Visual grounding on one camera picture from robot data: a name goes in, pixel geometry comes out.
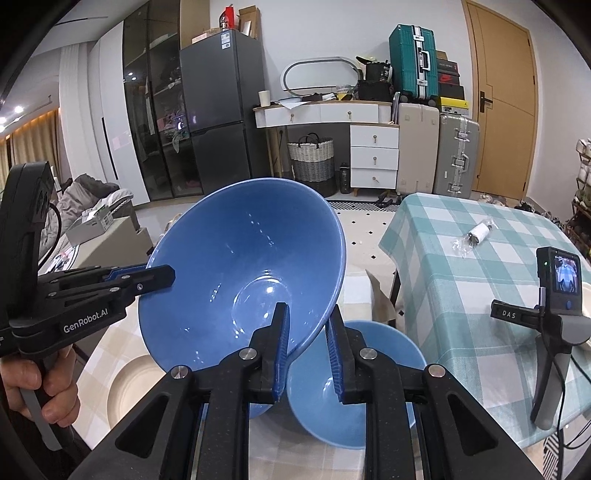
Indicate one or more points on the teal suitcase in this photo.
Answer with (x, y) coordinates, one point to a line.
(414, 60)

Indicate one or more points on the silver suitcase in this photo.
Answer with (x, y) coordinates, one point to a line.
(457, 156)

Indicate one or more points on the blue bowl far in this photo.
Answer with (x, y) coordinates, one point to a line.
(325, 396)

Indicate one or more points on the oval mirror frame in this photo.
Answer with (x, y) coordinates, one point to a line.
(317, 75)

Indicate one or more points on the teal checked tablecloth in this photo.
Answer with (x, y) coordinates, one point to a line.
(447, 298)

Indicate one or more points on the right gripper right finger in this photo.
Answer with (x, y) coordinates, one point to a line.
(350, 376)

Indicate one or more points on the person's left hand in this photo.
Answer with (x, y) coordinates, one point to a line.
(22, 374)

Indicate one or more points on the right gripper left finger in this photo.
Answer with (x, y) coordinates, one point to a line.
(269, 377)

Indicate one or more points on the dotted white rug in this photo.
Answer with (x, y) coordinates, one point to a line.
(364, 225)

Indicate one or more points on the beige suitcase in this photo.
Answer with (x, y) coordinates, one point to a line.
(418, 145)

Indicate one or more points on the wooden door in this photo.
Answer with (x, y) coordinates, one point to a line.
(505, 101)

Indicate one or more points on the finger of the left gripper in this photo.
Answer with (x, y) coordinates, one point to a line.
(149, 280)
(119, 271)

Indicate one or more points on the black bottle on floor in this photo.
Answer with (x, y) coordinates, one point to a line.
(345, 179)

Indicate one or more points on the woven laundry basket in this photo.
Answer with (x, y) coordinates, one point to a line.
(312, 160)

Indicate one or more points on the white desk with drawers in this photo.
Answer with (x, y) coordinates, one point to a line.
(366, 138)

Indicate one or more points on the large blue bowl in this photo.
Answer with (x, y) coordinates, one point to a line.
(236, 254)

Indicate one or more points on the black refrigerator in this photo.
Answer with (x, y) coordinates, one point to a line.
(222, 76)

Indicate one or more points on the grey cardboard box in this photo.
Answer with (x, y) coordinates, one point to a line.
(89, 226)

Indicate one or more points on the grey jacket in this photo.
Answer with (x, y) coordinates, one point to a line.
(84, 193)

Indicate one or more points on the cream plate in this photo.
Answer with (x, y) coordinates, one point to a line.
(129, 386)

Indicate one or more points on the plastic wrapped white roll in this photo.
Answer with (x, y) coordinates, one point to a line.
(476, 236)

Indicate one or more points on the dark glass cabinet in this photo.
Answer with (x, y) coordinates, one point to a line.
(155, 103)

